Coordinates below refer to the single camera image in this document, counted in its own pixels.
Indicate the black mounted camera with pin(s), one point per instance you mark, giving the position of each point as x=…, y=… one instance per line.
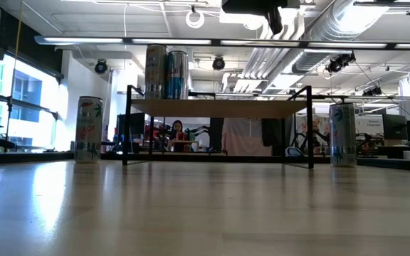
x=338, y=64
x=372, y=91

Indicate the small black robot arm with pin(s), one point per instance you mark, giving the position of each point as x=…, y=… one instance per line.
x=201, y=133

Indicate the colourful poster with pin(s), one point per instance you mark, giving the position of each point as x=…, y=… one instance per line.
x=322, y=124

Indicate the large bright window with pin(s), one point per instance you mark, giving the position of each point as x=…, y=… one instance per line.
x=30, y=117

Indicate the white cup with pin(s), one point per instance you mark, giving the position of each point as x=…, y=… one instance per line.
x=406, y=155

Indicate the white Celsius Tropical can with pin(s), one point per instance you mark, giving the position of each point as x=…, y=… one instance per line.
x=155, y=71

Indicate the white pipes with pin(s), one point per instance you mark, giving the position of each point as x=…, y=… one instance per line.
x=258, y=67

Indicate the black aluminium rig frame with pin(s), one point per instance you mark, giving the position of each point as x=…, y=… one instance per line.
x=48, y=156

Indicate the pink white cloth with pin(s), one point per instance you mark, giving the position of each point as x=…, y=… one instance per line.
x=242, y=137

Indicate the white Celsius can palm print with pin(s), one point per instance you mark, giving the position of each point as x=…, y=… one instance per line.
x=88, y=131
x=342, y=135

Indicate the person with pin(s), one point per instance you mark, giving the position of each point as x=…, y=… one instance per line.
x=177, y=129

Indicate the black round spotlight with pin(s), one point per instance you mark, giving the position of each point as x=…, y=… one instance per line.
x=218, y=63
x=100, y=66

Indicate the wooden shelf black metal frame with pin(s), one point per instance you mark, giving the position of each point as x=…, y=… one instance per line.
x=219, y=108

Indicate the blue silver Red Bull can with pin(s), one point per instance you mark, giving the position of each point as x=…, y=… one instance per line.
x=177, y=74

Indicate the white sign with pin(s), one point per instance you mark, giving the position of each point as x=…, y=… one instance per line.
x=370, y=124

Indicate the black hanging cloth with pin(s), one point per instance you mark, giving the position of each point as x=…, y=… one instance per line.
x=216, y=133
x=272, y=131

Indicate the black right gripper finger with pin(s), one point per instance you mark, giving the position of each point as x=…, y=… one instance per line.
x=275, y=23

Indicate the silver ribbed ventilation duct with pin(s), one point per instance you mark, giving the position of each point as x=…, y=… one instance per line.
x=310, y=63

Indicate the white blue helmet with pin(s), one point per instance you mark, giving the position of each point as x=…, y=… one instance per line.
x=293, y=152

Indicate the long LED light bar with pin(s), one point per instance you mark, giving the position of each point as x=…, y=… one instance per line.
x=84, y=40

